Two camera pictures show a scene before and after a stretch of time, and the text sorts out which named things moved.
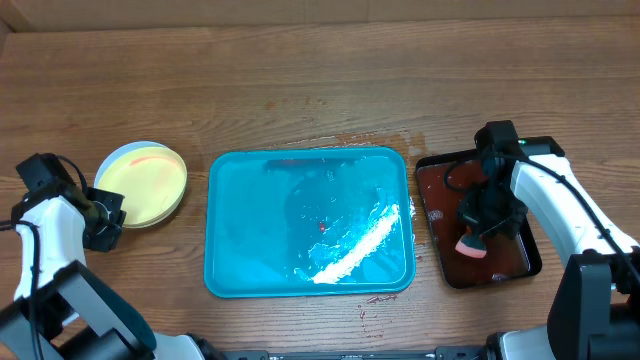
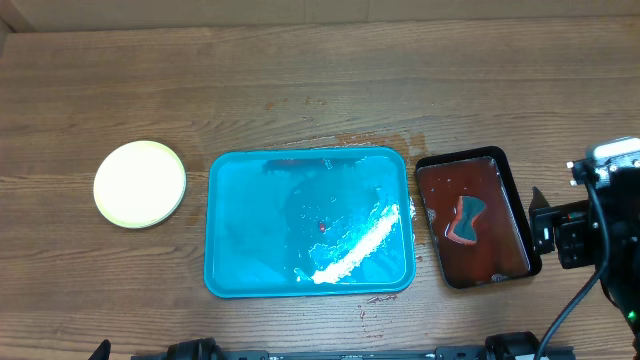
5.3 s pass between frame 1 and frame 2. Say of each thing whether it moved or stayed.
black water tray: stayed
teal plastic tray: stayed
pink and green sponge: moved
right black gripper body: moved
